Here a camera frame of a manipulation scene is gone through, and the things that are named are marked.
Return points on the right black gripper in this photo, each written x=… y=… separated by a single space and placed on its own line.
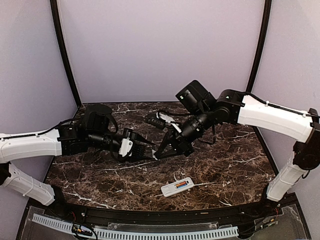
x=179 y=142

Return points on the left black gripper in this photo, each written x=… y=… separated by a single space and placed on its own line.
x=135 y=136

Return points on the orange battery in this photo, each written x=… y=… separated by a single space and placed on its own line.
x=181 y=182

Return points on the white remote control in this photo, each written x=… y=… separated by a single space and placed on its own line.
x=170 y=189

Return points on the blue battery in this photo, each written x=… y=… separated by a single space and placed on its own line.
x=180 y=185

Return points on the white battery cover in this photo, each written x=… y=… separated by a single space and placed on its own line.
x=153 y=152

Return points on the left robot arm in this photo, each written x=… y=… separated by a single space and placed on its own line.
x=97 y=128

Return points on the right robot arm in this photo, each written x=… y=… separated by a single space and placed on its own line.
x=244 y=108

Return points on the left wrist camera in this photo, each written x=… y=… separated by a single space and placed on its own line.
x=126 y=147

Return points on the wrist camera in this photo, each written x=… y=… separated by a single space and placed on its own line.
x=126 y=147
x=161 y=120

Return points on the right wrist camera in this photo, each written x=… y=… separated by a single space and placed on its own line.
x=161 y=120

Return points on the black front rail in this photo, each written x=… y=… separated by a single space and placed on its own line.
x=93 y=216

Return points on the white slotted cable duct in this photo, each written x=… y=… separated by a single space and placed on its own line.
x=121 y=231

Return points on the left black frame post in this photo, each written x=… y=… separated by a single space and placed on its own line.
x=63 y=52

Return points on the black frame post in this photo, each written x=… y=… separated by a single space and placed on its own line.
x=63 y=52
x=260 y=46

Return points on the right black frame post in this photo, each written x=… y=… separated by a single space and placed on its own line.
x=260 y=46

